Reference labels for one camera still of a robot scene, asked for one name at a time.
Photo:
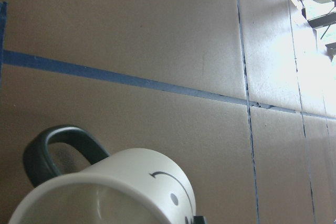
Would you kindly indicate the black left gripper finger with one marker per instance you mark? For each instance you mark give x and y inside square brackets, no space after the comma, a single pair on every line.
[199,220]

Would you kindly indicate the white smiley mug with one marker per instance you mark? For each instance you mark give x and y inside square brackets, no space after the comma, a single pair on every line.
[137,185]

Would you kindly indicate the brown paper table cover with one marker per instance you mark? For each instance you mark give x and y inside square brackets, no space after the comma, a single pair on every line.
[235,91]

